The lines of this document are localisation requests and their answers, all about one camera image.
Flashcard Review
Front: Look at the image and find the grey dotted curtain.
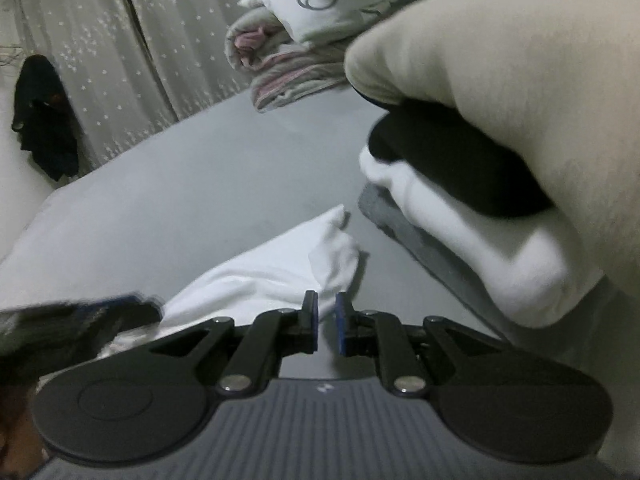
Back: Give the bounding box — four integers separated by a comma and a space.
10, 0, 301, 171

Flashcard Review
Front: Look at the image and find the folded pink white quilt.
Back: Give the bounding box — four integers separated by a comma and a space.
224, 0, 436, 113

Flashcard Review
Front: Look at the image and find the white garment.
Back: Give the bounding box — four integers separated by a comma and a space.
359, 152, 606, 328
97, 204, 363, 356

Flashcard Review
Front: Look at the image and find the person's left forearm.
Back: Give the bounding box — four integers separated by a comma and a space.
0, 385, 46, 466

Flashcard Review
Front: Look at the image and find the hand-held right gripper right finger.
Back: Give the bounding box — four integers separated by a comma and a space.
334, 291, 506, 397

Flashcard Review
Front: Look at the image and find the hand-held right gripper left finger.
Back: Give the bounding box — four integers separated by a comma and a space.
150, 290, 321, 396

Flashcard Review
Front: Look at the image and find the folded white garment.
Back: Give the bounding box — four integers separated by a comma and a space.
359, 152, 606, 328

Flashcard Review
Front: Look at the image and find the folded black garment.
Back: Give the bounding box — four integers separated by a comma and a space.
367, 100, 553, 218

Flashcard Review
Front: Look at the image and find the dark hanging garment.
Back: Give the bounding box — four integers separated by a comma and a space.
11, 54, 81, 182

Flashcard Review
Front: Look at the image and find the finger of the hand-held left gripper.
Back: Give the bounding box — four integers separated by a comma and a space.
0, 294, 163, 358

